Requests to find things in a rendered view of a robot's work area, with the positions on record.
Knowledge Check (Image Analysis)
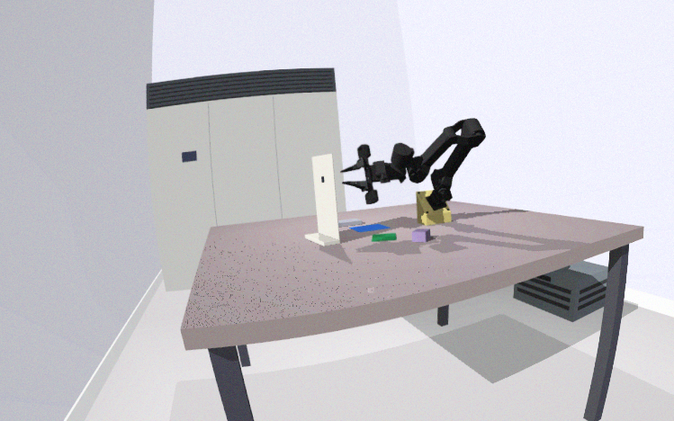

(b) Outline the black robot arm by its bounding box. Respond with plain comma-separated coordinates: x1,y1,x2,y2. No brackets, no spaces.
372,118,486,211

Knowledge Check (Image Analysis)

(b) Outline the green flat block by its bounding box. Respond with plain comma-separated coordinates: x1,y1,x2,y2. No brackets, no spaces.
372,233,397,242

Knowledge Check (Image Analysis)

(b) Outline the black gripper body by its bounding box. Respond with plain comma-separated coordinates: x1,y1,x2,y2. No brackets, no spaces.
357,144,391,204

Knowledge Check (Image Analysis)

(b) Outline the blue flat square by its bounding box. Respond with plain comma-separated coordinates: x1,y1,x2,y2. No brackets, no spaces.
350,224,388,232

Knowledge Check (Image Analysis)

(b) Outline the small purple cube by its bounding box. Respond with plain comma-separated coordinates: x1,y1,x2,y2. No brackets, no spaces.
412,228,431,242

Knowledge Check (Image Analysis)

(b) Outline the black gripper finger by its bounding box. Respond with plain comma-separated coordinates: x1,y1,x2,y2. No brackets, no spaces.
342,180,368,192
340,157,364,173

